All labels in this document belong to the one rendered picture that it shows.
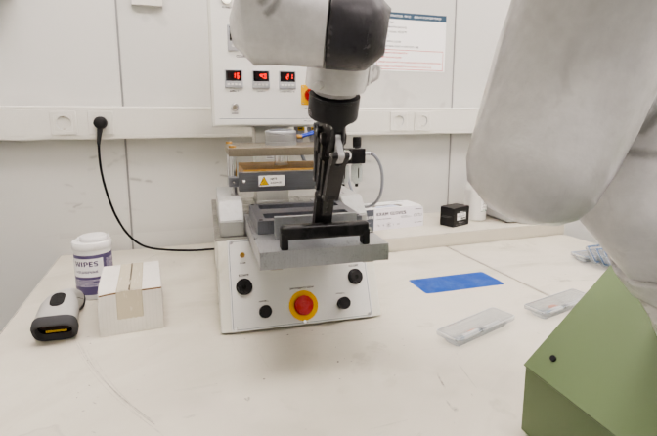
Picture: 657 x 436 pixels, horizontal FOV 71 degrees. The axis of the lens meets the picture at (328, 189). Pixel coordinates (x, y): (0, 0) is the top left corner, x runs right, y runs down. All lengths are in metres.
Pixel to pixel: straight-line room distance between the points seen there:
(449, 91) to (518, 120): 1.58
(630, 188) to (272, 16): 0.38
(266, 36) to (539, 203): 0.33
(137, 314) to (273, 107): 0.63
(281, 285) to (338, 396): 0.30
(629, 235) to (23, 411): 0.82
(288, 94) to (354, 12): 0.80
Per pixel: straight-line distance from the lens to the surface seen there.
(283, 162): 1.17
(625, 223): 0.47
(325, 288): 1.01
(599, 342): 0.70
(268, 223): 0.85
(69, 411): 0.86
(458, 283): 1.28
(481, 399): 0.82
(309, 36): 0.53
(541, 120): 0.34
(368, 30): 0.53
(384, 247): 0.80
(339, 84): 0.64
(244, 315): 0.99
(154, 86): 1.61
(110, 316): 1.04
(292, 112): 1.31
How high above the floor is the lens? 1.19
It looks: 9 degrees down
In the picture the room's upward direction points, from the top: straight up
